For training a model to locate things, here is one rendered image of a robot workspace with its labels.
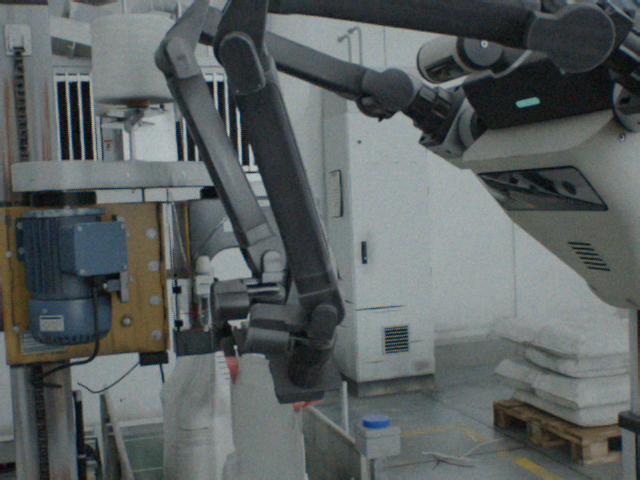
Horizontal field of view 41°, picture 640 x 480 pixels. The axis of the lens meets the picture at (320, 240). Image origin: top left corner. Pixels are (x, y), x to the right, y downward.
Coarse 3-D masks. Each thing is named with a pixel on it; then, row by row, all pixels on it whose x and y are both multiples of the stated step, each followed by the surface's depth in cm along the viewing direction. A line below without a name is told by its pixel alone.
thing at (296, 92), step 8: (280, 80) 494; (288, 80) 494; (296, 80) 496; (288, 88) 494; (296, 88) 496; (304, 88) 501; (288, 96) 494; (296, 96) 497; (304, 96) 501; (288, 104) 495; (296, 104) 498; (304, 104) 503; (288, 112) 496; (296, 112) 500; (304, 112) 507; (296, 120) 504
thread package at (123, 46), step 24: (96, 24) 157; (120, 24) 154; (144, 24) 155; (168, 24) 159; (96, 48) 157; (120, 48) 154; (144, 48) 155; (96, 72) 157; (120, 72) 155; (144, 72) 155; (96, 96) 158; (120, 96) 155; (144, 96) 156; (168, 96) 159
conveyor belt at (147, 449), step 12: (156, 432) 354; (132, 444) 338; (144, 444) 337; (156, 444) 336; (132, 456) 322; (144, 456) 321; (156, 456) 321; (132, 468) 307; (144, 468) 307; (156, 468) 306
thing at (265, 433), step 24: (240, 360) 171; (264, 360) 163; (240, 384) 152; (264, 384) 144; (240, 408) 153; (264, 408) 145; (288, 408) 138; (240, 432) 154; (264, 432) 145; (288, 432) 139; (240, 456) 155; (264, 456) 146; (288, 456) 139
